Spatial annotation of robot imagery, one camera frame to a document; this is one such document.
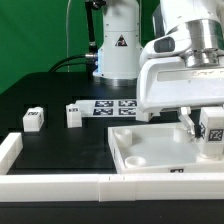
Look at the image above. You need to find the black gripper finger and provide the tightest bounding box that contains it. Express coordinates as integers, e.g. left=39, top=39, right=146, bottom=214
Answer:
left=177, top=107, right=195, bottom=138

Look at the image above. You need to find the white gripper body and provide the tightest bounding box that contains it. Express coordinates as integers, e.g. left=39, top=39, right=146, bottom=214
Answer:
left=137, top=57, right=224, bottom=113

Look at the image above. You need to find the white square tabletop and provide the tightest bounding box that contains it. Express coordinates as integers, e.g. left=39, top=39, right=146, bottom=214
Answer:
left=108, top=123, right=224, bottom=174

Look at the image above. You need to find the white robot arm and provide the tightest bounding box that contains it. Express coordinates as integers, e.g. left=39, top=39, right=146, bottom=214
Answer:
left=86, top=0, right=224, bottom=135

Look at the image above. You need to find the white U-shaped obstacle fence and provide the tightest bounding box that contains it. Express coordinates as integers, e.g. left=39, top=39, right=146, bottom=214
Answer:
left=0, top=133, right=224, bottom=202

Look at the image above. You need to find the white fiducial marker base plate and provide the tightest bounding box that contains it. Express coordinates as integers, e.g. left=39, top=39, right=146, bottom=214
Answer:
left=76, top=99, right=137, bottom=117

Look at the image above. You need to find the black cable bundle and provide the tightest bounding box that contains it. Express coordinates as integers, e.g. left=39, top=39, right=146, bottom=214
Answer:
left=48, top=54, right=98, bottom=73

